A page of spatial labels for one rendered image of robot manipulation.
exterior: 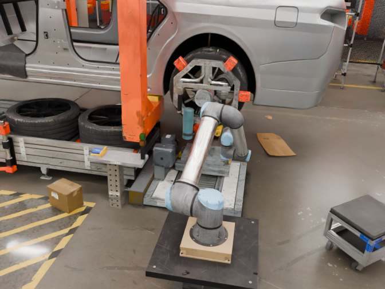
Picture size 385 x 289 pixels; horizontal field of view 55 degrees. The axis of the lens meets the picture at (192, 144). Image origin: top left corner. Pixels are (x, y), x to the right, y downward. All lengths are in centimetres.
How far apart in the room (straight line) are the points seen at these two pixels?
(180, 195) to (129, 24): 125
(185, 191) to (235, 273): 52
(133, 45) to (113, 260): 148
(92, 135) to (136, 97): 69
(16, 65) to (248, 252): 269
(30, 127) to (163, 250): 188
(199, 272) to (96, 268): 78
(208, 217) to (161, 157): 116
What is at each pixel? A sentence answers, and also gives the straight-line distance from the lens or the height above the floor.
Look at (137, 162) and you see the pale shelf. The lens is 279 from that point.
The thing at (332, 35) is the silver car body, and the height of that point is 135.
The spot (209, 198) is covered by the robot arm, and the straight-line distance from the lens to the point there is 206.
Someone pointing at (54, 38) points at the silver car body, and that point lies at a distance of 360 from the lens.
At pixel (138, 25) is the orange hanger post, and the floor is 141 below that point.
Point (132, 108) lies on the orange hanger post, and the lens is 285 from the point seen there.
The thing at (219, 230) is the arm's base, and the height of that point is 43.
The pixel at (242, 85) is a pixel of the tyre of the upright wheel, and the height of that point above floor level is 92.
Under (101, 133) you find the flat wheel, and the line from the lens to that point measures 326.
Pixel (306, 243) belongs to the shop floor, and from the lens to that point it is 290.
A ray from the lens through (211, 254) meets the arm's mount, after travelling 214.
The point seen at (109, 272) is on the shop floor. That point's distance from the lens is 255.
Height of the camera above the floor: 178
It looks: 26 degrees down
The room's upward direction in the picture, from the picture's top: 3 degrees clockwise
